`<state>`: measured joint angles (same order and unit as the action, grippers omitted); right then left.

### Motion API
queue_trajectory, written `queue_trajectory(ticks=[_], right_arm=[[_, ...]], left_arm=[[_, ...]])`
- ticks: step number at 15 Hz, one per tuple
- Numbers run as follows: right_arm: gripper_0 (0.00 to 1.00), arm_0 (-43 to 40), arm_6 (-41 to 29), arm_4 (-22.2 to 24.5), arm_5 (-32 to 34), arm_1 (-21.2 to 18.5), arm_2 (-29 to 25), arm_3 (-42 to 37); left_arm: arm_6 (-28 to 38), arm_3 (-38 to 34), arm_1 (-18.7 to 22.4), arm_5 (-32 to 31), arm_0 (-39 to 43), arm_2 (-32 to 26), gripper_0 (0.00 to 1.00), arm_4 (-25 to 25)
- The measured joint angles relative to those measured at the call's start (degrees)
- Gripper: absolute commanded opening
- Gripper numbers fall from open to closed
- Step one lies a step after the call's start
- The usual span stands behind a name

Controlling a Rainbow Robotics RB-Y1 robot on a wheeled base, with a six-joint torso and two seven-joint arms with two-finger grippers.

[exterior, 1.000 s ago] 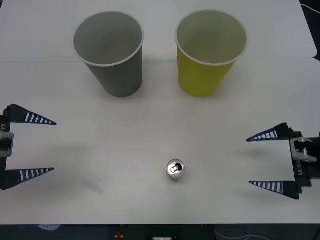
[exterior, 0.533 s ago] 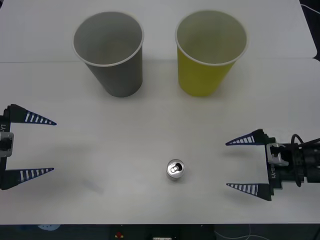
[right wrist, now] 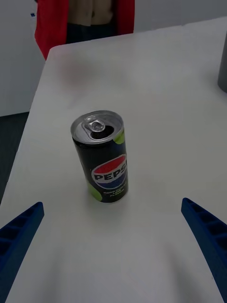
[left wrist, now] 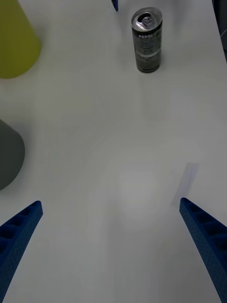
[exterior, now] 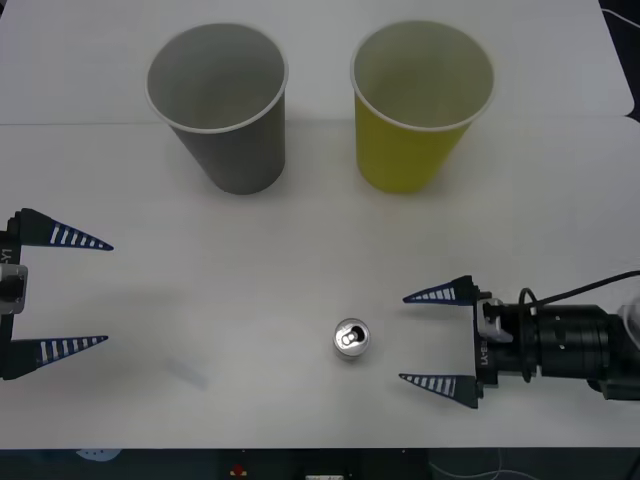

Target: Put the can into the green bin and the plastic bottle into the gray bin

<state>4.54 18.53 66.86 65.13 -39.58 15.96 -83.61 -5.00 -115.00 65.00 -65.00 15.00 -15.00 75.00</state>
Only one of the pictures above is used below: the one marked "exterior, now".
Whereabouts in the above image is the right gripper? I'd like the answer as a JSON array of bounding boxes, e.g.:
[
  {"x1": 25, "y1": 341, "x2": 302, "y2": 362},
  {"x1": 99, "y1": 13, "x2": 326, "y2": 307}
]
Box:
[{"x1": 397, "y1": 274, "x2": 542, "y2": 410}]

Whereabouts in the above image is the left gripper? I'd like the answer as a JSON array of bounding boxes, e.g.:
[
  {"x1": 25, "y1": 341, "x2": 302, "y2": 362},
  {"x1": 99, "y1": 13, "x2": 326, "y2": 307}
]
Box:
[{"x1": 0, "y1": 207, "x2": 115, "y2": 382}]

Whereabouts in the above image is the silver-topped drink can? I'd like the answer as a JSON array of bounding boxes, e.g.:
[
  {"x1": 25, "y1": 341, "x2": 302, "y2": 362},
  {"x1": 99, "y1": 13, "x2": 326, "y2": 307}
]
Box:
[{"x1": 331, "y1": 316, "x2": 372, "y2": 363}]

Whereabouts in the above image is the yellow-green plastic waste bin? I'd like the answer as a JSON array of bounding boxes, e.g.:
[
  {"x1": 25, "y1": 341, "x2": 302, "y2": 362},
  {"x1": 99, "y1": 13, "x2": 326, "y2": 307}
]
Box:
[{"x1": 349, "y1": 19, "x2": 496, "y2": 195}]

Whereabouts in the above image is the black robot torso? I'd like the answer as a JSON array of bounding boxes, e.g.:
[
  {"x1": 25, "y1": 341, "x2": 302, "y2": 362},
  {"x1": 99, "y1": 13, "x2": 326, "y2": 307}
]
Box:
[{"x1": 219, "y1": 448, "x2": 431, "y2": 480}]

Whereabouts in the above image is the grey plastic waste bin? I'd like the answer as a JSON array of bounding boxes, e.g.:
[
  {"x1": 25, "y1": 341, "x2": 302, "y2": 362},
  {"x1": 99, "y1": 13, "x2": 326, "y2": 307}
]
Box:
[{"x1": 145, "y1": 23, "x2": 290, "y2": 196}]

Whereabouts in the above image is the thin white cable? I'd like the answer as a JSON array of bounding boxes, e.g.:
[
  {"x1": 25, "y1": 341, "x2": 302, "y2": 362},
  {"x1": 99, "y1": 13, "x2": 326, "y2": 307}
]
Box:
[
  {"x1": 428, "y1": 449, "x2": 640, "y2": 480},
  {"x1": 599, "y1": 6, "x2": 640, "y2": 27}
]

